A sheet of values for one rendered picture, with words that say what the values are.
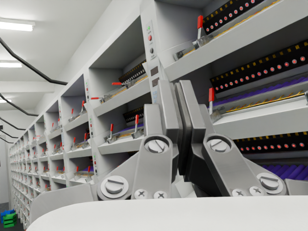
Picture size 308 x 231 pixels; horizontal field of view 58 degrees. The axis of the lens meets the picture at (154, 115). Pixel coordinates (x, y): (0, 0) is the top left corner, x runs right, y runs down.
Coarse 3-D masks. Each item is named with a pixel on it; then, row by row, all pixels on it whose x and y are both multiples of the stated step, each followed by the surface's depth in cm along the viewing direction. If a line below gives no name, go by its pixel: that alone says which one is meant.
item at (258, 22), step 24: (240, 0) 78; (264, 0) 72; (288, 0) 50; (216, 24) 87; (240, 24) 65; (264, 24) 55; (288, 24) 51; (192, 48) 83; (216, 48) 66; (168, 72) 84
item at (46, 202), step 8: (88, 184) 10; (96, 184) 10; (48, 192) 9; (56, 192) 9; (64, 192) 9; (72, 192) 9; (80, 192) 9; (88, 192) 9; (96, 192) 10; (40, 200) 9; (48, 200) 9; (56, 200) 9; (64, 200) 9; (72, 200) 9; (80, 200) 9; (88, 200) 9; (96, 200) 9; (32, 208) 9; (40, 208) 9; (48, 208) 9; (56, 208) 9; (32, 216) 9; (40, 216) 9
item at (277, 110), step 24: (288, 48) 66; (240, 72) 80; (264, 72) 73; (288, 72) 68; (216, 96) 90; (240, 96) 78; (264, 96) 62; (288, 96) 56; (216, 120) 70; (240, 120) 61; (264, 120) 56; (288, 120) 52
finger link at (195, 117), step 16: (176, 96) 14; (192, 96) 13; (192, 112) 12; (208, 112) 13; (192, 128) 11; (208, 128) 12; (192, 144) 11; (192, 160) 11; (192, 176) 11; (208, 176) 11; (256, 176) 10; (272, 176) 10; (208, 192) 11; (272, 192) 9
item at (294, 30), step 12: (216, 0) 92; (228, 0) 88; (204, 12) 97; (300, 24) 68; (276, 36) 74; (288, 36) 71; (300, 36) 68; (240, 48) 85; (252, 48) 81; (264, 48) 77; (276, 48) 74; (216, 60) 94; (228, 60) 89; (240, 60) 85; (252, 60) 81; (216, 72) 94; (264, 84) 78
